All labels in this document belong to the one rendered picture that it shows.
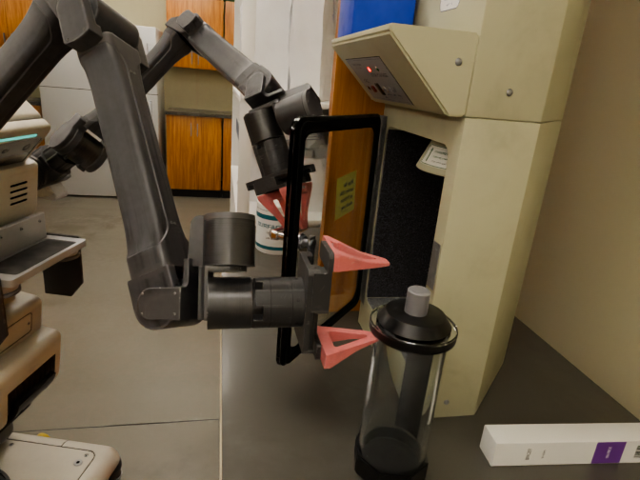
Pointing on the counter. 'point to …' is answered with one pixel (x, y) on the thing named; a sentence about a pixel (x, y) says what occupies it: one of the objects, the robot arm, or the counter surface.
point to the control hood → (418, 63)
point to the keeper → (433, 265)
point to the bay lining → (404, 217)
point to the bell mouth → (434, 159)
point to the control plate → (378, 78)
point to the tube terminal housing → (491, 174)
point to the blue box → (373, 14)
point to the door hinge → (373, 201)
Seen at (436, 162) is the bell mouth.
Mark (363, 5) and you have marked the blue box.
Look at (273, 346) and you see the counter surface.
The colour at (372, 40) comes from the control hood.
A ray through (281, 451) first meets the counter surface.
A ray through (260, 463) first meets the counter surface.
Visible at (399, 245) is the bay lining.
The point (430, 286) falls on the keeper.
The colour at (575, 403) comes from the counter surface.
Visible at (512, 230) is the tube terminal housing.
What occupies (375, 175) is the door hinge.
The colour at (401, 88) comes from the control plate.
